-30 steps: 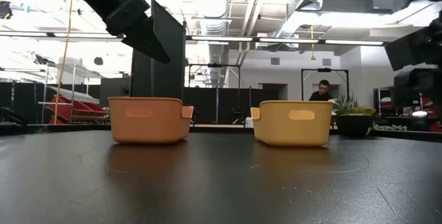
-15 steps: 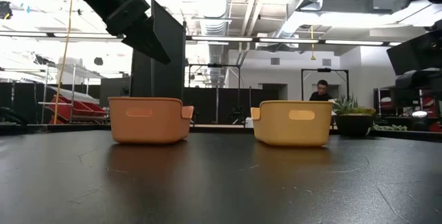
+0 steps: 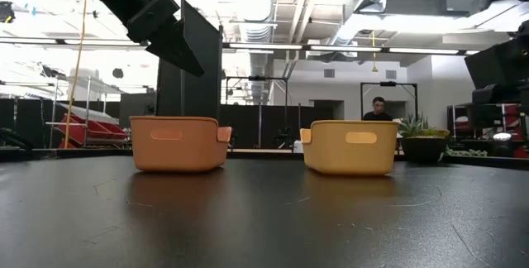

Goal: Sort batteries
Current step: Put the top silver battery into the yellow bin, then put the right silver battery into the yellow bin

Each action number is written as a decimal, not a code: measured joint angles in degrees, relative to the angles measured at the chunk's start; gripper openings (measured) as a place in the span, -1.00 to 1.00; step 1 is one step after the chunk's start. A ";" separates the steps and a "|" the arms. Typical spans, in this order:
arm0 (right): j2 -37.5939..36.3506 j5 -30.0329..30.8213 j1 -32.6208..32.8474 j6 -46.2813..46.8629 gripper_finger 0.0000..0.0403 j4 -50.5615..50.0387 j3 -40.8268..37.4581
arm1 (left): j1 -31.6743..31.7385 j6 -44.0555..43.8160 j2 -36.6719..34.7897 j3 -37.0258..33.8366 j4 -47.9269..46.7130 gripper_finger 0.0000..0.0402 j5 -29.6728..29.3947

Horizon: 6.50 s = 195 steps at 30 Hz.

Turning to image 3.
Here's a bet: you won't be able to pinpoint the black divider panel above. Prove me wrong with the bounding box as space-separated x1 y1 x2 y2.
155 0 223 119

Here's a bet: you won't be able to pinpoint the orange plastic bin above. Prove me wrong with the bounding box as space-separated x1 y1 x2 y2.
128 115 233 174

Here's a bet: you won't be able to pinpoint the red storage bins on shelf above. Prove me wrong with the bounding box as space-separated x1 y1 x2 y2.
57 112 130 150

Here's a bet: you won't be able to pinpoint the yellow plastic bin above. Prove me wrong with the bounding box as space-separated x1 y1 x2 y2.
299 119 401 177

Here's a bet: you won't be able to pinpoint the person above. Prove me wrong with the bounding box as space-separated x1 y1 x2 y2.
362 96 394 122

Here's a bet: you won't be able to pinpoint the potted succulent plant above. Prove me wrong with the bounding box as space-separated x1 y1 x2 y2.
398 112 451 165

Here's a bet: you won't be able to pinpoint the black metal rig frame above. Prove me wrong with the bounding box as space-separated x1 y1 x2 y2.
360 80 419 122
224 75 290 150

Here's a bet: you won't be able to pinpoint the yellow cable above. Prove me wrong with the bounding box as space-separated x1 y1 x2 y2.
63 0 90 150

